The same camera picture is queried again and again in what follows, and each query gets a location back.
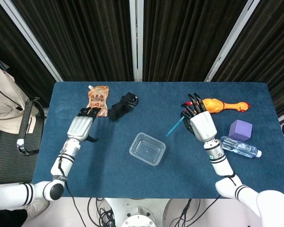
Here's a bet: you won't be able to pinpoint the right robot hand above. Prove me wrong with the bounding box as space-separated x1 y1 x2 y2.
181 93 217 142

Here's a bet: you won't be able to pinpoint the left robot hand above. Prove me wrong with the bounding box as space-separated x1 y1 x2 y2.
67 106 101 143

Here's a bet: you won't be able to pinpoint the clear plastic container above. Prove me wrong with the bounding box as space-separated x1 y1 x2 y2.
129 132 167 167
165 115 184 137

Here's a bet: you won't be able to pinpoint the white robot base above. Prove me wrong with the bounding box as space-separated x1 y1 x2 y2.
104 197 180 227

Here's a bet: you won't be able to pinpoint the yellow rubber chicken toy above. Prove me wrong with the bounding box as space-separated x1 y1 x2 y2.
184 98 251 115

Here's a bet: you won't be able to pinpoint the orange sauce pouch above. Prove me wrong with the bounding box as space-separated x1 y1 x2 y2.
85 85 110 118

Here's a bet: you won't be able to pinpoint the purple foam cube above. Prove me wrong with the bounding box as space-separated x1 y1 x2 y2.
228 119 253 142

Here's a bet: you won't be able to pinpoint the clear plastic water bottle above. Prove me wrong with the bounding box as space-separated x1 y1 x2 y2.
220 136 263 158

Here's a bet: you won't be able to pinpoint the black office chair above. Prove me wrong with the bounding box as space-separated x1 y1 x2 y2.
0 96 47 185

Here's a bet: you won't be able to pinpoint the blue table mat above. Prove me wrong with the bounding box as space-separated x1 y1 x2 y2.
32 81 284 199

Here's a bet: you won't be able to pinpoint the beige fabric bag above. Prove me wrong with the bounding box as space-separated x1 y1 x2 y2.
0 59 31 135

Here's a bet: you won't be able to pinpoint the black pleated curtain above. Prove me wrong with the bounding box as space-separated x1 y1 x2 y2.
0 0 284 119

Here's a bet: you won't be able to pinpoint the white sneaker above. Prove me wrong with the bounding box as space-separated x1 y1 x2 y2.
23 200 50 219

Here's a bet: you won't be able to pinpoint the black trouser leg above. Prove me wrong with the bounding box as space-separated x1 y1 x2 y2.
0 207 29 227

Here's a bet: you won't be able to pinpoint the black strap buckle gadget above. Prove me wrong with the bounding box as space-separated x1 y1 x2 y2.
108 92 140 122

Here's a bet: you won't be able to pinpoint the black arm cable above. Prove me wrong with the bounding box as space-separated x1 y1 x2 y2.
57 155 86 227

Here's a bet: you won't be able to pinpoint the black floor cables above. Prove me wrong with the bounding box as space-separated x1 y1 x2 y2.
87 197 115 227
178 198 218 227

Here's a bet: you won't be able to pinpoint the white metal frame post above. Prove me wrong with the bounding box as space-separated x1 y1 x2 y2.
129 0 145 82
0 0 63 82
204 0 261 82

